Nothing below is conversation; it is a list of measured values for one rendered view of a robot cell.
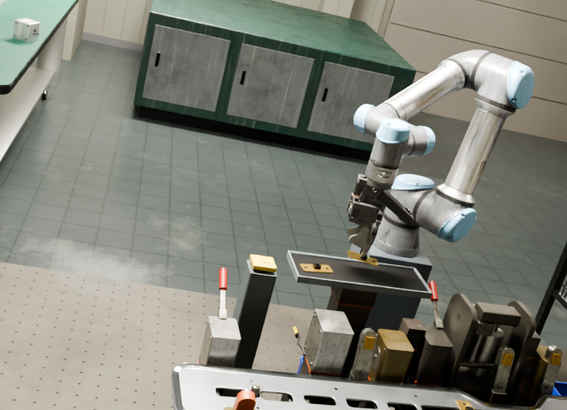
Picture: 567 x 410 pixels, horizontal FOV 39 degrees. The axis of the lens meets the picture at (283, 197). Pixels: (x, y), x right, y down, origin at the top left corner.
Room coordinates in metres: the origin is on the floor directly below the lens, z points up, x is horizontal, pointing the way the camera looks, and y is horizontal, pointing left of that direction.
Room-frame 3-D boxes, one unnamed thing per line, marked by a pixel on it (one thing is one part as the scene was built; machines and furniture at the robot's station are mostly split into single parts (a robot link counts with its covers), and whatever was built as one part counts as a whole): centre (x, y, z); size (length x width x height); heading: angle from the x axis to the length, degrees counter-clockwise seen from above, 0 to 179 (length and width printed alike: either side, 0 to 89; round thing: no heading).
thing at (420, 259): (2.30, -0.37, 0.90); 0.20 x 0.20 x 0.40; 12
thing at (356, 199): (1.92, -0.21, 1.36); 0.09 x 0.08 x 0.12; 95
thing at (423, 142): (2.01, -0.27, 1.52); 0.11 x 0.11 x 0.08; 50
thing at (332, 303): (1.91, -0.24, 0.92); 0.10 x 0.08 x 0.45; 106
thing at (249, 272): (1.83, 0.01, 0.92); 0.08 x 0.08 x 0.44; 16
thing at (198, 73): (7.42, 0.50, 0.44); 2.21 x 2.10 x 0.87; 102
